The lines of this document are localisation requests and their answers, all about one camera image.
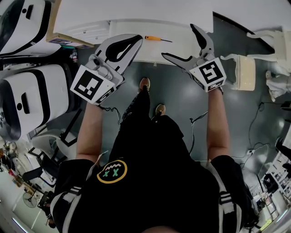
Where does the white shell chair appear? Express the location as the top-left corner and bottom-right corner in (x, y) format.
(30, 131), (79, 163)

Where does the cardboard box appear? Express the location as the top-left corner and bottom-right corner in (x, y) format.
(46, 0), (95, 49)

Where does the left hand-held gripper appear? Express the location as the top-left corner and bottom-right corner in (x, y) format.
(70, 33), (144, 106)

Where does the black metal frame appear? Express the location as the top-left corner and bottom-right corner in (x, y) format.
(59, 108), (82, 146)

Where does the white drawer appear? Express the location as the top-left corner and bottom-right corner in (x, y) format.
(108, 20), (205, 66)

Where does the grey shoulder strap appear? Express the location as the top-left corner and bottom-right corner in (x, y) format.
(50, 185), (84, 233)
(207, 159), (243, 233)

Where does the black office chair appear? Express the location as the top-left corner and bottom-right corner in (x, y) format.
(22, 157), (57, 187)

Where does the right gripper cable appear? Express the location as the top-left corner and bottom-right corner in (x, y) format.
(189, 111), (209, 157)

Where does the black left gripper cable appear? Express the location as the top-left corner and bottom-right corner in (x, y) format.
(100, 106), (121, 126)

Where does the cream ornate stool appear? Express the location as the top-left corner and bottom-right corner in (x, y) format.
(220, 53), (256, 91)

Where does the orange handled screwdriver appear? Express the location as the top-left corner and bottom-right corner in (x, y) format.
(145, 35), (173, 43)

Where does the white and black machine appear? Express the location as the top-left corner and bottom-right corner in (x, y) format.
(0, 63), (77, 142)
(0, 0), (62, 57)

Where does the white ornate table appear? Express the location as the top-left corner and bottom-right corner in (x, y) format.
(246, 25), (291, 76)

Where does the person's right forearm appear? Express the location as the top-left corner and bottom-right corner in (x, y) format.
(206, 87), (230, 160)

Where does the standing fan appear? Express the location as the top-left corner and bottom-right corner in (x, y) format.
(22, 192), (38, 208)

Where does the white ornate furniture piece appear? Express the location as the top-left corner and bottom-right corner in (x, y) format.
(265, 70), (291, 102)

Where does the person's left brown shoe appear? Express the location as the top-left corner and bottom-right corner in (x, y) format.
(139, 76), (151, 92)

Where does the person's left forearm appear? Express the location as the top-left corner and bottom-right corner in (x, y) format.
(76, 103), (103, 162)

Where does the person's right brown shoe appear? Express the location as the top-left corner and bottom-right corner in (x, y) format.
(155, 103), (166, 117)

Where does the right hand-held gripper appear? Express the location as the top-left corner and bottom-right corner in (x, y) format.
(161, 23), (227, 93)

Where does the white cabinet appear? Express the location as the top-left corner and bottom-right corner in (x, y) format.
(52, 0), (214, 66)

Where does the black floor cable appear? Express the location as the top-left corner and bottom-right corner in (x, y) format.
(248, 102), (273, 152)

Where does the person's brown shoe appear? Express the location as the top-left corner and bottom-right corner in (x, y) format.
(155, 103), (166, 117)
(139, 76), (151, 92)

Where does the white floor cable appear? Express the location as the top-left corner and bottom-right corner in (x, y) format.
(229, 144), (270, 161)

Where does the black t-shirt with round logo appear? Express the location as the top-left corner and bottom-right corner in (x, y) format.
(54, 154), (253, 233)

